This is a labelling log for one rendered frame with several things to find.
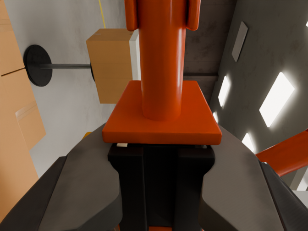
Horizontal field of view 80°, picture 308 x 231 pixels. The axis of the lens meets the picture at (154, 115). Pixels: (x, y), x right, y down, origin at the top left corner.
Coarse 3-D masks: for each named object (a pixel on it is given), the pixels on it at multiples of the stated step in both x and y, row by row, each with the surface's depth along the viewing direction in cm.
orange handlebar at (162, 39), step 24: (144, 0) 7; (168, 0) 7; (192, 0) 7; (144, 24) 8; (168, 24) 8; (192, 24) 7; (144, 48) 8; (168, 48) 8; (144, 72) 9; (168, 72) 8; (144, 96) 10; (168, 96) 9; (168, 120) 10
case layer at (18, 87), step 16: (0, 0) 79; (0, 16) 79; (0, 32) 79; (0, 48) 79; (16, 48) 88; (0, 64) 79; (16, 64) 88; (16, 80) 88; (16, 96) 88; (32, 96) 99; (16, 112) 88; (32, 112) 99; (32, 128) 99; (32, 144) 99
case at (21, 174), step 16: (0, 80) 34; (0, 96) 34; (0, 112) 34; (0, 128) 34; (16, 128) 38; (0, 144) 34; (16, 144) 38; (0, 160) 34; (16, 160) 38; (32, 160) 42; (0, 176) 34; (16, 176) 38; (32, 176) 42; (0, 192) 34; (16, 192) 38; (0, 208) 34
